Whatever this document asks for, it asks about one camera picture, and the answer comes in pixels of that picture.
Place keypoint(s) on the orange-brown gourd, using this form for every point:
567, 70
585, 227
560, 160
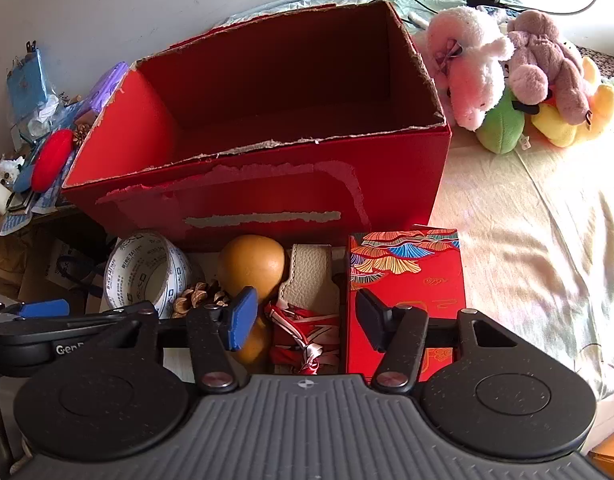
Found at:
252, 262

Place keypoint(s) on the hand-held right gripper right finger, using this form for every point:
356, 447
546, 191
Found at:
369, 317

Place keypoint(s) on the red cardboard box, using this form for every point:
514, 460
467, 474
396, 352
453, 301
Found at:
287, 195

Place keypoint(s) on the red round cushion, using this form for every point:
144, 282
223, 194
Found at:
52, 160

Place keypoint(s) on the red patterned scarf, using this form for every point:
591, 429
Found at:
297, 340

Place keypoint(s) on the yellow plush toy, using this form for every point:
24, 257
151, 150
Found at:
562, 127

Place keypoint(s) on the blue clipped pouch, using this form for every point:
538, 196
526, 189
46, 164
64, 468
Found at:
27, 80

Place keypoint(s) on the red printed gift box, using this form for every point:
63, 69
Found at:
417, 270

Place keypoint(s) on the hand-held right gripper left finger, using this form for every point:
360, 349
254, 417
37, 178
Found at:
241, 320

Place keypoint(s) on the pale bed sheet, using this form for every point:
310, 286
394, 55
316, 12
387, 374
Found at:
527, 240

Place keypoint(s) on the beige leather pouch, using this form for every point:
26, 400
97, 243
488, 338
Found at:
309, 280

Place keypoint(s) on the printed white tape roll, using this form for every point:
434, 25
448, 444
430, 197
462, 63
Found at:
177, 275

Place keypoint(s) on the purple plush toy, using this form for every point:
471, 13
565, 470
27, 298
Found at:
542, 55

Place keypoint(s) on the pink plush rabbit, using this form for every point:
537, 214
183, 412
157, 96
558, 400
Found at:
469, 65

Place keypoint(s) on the small white plush toy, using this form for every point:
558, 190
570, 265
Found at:
9, 169

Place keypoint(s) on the green plush toy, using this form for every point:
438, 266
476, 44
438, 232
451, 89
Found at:
502, 125

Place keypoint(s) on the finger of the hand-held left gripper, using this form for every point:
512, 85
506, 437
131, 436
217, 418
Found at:
42, 308

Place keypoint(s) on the small brown pine cone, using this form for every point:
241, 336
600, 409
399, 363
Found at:
80, 134

